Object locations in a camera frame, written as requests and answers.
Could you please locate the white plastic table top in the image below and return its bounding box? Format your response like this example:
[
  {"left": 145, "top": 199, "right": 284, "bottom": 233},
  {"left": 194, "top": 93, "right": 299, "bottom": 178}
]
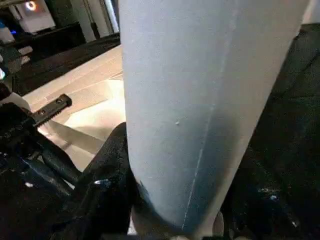
[{"left": 22, "top": 44, "right": 129, "bottom": 174}]

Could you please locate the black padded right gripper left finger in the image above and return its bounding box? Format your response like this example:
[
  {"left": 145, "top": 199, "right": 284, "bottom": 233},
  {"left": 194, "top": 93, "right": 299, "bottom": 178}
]
[{"left": 49, "top": 122, "right": 137, "bottom": 240}]

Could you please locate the white device with orange light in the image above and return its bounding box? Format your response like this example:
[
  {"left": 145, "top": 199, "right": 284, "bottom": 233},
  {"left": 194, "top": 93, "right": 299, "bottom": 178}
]
[{"left": 18, "top": 0, "right": 57, "bottom": 34}]

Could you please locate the black work mat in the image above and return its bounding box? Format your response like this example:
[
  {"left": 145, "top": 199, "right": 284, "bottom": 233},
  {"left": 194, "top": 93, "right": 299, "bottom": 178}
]
[{"left": 0, "top": 22, "right": 320, "bottom": 166}]

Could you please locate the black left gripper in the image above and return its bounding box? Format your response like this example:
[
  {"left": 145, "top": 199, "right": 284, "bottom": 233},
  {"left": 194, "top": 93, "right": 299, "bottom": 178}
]
[{"left": 0, "top": 93, "right": 84, "bottom": 240}]

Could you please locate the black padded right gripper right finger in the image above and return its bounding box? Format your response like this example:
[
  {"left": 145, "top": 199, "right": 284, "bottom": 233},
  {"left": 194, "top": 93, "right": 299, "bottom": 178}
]
[{"left": 220, "top": 120, "right": 320, "bottom": 240}]

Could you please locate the white plastic table leg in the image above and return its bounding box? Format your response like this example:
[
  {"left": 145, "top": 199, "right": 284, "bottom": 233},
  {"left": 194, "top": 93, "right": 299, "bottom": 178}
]
[{"left": 117, "top": 0, "right": 312, "bottom": 239}]

